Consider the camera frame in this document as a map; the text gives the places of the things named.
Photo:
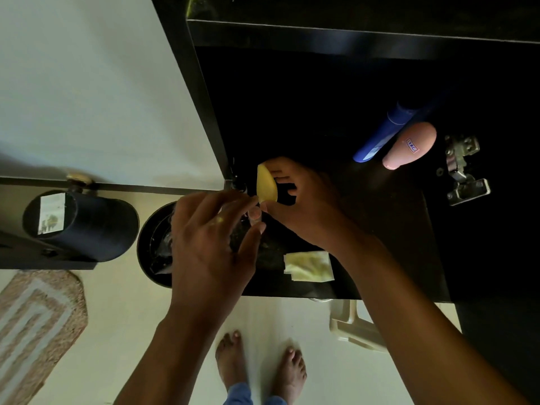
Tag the pink rounded bottle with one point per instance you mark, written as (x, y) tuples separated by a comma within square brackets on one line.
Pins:
[(409, 145)]

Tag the dark dropper bottle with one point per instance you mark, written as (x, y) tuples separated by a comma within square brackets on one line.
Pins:
[(238, 183)]

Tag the person's right forearm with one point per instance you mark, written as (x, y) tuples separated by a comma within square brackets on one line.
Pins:
[(422, 333)]

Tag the black flat stand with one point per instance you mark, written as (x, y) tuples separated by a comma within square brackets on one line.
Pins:
[(25, 257)]

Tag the black cylindrical bin with sticker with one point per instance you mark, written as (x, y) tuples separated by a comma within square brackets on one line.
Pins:
[(97, 231)]

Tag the person's right hand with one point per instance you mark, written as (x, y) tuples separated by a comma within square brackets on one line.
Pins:
[(316, 215)]

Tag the person's foot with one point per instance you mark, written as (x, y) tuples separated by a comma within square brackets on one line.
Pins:
[(231, 360), (290, 375)]

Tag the person's right foot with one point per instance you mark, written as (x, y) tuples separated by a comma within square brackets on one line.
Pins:
[(290, 375)]

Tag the person's left forearm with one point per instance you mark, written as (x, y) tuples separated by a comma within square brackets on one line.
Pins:
[(168, 366)]

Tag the black round trash bin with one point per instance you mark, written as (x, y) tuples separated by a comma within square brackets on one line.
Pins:
[(145, 248)]

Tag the black plastic bin liner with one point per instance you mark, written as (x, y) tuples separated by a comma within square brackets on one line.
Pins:
[(162, 253)]

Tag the person's blue trousers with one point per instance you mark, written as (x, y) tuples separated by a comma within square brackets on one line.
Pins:
[(238, 394)]

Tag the metal cabinet hinge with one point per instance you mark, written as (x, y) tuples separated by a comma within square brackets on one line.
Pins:
[(468, 189)]

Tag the blue bottle with label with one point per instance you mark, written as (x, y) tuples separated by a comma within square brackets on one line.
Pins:
[(381, 139)]

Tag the yellow teardrop bottle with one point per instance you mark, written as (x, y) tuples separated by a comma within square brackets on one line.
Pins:
[(266, 185)]

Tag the beige plastic stool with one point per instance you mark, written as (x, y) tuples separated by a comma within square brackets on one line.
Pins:
[(354, 331)]

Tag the person's left hand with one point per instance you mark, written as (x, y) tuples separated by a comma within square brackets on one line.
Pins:
[(202, 265)]

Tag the person's left foot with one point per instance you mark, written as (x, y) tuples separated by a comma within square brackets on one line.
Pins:
[(231, 360)]

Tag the black cabinet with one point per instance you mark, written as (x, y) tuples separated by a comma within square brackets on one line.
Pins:
[(379, 231)]

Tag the small orange tube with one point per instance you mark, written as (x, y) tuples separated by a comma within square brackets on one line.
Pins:
[(254, 214)]

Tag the woven beige floor mat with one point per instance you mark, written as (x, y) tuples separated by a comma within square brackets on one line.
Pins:
[(33, 333)]

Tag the yellow wet wipe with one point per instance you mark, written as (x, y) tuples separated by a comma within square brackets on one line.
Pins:
[(308, 267)]

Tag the black cabinet door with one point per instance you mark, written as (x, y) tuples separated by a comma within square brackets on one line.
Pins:
[(498, 248)]

